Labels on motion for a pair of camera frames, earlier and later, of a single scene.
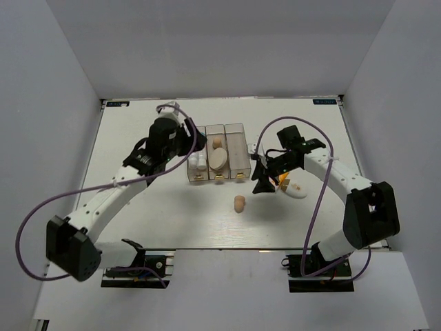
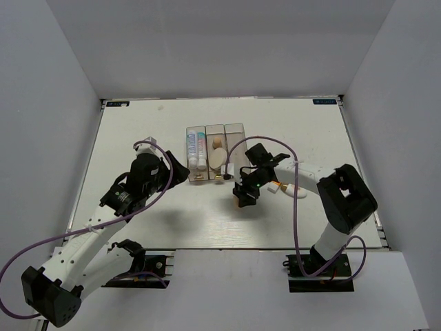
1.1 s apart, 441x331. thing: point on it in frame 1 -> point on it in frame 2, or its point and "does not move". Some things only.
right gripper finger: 260,171 -> 238,189
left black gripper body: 182,143 -> 165,179
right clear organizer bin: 237,151 does not move
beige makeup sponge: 217,143 does not move
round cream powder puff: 218,158 does not move
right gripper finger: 263,185 -> 247,198
